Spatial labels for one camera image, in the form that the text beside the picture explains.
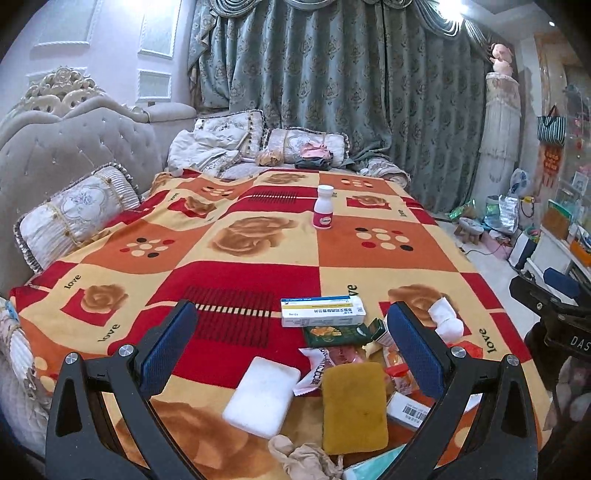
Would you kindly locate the red hanging decoration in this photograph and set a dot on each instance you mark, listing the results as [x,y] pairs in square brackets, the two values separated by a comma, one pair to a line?
[551,164]

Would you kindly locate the grey green patterned curtain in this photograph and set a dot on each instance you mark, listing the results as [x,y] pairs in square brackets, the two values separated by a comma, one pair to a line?
[346,83]

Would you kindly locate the green medicine box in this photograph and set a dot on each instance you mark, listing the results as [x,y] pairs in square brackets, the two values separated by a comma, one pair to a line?
[344,334]

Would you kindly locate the white television cabinet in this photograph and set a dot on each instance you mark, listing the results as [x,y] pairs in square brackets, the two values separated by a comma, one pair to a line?
[554,258]

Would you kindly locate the beige stocking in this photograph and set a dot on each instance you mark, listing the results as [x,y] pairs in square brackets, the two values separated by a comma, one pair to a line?
[304,461]

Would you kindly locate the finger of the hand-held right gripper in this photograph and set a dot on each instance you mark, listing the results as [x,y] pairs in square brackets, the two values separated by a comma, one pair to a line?
[561,282]
[538,297]

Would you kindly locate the red orange printed blanket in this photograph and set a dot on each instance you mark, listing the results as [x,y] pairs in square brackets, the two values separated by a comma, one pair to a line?
[258,277]

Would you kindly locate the lace covered standing air conditioner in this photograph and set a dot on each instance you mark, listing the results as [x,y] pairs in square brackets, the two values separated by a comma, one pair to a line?
[498,129]

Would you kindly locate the white bottle pink label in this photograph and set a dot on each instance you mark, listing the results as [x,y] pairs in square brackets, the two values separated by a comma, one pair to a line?
[323,207]

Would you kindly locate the silver foil bag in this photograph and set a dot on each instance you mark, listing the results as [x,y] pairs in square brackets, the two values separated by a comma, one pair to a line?
[508,214]

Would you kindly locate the white blue yellow medicine box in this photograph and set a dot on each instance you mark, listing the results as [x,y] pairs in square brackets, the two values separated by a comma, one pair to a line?
[321,311]

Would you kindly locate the white barcode box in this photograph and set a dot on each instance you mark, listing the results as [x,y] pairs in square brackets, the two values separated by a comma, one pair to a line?
[408,410]

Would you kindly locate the white navy appliance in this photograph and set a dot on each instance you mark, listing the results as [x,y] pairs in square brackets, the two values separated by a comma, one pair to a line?
[524,251]

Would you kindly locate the glass display cabinet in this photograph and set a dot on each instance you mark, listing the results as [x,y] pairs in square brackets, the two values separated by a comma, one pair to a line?
[572,138]

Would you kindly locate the green snack packet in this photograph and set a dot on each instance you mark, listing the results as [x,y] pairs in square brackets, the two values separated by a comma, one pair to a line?
[461,211]

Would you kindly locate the white tissue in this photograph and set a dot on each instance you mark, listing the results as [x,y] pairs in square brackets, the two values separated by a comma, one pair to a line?
[445,318]

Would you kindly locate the brown gift box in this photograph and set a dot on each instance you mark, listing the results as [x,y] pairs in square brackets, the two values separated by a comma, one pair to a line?
[556,221]

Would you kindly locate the pink pig plush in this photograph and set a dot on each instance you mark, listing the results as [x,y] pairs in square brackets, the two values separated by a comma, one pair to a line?
[501,57]

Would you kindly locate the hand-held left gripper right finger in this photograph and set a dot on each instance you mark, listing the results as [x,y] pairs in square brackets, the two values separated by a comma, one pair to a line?
[415,355]

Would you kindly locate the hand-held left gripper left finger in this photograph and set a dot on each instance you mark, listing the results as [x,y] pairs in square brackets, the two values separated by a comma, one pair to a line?
[171,348]

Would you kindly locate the pile of pink dark clothes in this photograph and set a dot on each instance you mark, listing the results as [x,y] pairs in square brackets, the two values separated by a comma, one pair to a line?
[316,156]

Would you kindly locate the grey tufted carved headboard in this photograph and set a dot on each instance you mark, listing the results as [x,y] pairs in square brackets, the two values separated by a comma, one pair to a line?
[55,147]

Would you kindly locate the white green small box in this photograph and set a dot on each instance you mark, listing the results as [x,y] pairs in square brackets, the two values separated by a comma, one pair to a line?
[369,470]

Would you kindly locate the striped tote bag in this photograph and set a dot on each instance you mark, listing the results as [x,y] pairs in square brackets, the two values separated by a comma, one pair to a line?
[551,130]

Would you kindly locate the red white snack wrapper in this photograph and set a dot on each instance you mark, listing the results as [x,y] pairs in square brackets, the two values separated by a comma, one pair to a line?
[314,369]

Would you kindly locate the white blue plastic bag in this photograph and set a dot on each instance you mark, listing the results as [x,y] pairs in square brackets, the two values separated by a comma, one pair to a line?
[519,182]

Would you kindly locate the white foam sponge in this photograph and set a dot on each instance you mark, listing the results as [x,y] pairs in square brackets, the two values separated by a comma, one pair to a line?
[262,397]

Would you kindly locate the yellow sponge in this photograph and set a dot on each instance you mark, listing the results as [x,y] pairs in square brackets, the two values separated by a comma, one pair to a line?
[353,408]

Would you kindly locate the tan knitted cloth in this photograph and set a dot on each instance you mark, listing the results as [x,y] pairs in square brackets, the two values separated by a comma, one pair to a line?
[270,158]

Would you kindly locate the small wooden stool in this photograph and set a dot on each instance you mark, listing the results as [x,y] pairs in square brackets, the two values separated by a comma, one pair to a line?
[471,228]

